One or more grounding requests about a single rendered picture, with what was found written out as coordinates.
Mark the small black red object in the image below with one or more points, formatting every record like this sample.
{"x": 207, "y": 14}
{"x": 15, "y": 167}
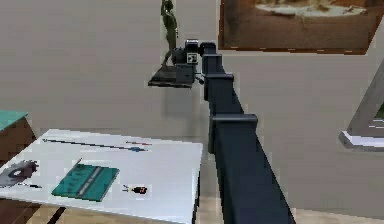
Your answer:
{"x": 138, "y": 190}

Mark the green statue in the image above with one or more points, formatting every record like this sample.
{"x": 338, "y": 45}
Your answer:
{"x": 170, "y": 30}

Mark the grey framed window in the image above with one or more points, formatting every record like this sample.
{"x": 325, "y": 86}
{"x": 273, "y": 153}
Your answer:
{"x": 366, "y": 133}

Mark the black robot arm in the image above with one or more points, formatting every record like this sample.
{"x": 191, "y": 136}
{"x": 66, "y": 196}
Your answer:
{"x": 240, "y": 160}

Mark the long black rod blue tip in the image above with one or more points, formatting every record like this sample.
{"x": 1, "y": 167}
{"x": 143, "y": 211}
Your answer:
{"x": 100, "y": 145}

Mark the grey toothed round disc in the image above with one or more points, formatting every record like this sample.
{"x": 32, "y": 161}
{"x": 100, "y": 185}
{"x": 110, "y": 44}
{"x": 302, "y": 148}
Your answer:
{"x": 16, "y": 172}

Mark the red pen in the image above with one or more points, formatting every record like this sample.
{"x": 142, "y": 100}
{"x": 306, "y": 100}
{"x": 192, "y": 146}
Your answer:
{"x": 138, "y": 143}

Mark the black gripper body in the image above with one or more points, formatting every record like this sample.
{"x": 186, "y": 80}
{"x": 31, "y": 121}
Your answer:
{"x": 184, "y": 74}

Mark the white table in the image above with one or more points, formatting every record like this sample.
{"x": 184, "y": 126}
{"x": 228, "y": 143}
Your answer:
{"x": 160, "y": 173}

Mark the brown cabinet with teal top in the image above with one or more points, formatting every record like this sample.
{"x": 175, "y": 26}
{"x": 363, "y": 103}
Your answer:
{"x": 13, "y": 133}

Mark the brown framed wall painting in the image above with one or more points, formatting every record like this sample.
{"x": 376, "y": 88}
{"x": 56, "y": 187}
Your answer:
{"x": 300, "y": 31}

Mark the short black pen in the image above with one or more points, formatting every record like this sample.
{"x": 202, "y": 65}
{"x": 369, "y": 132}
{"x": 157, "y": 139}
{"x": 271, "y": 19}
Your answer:
{"x": 31, "y": 185}

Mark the green book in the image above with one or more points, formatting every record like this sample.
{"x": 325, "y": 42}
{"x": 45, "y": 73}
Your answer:
{"x": 86, "y": 182}

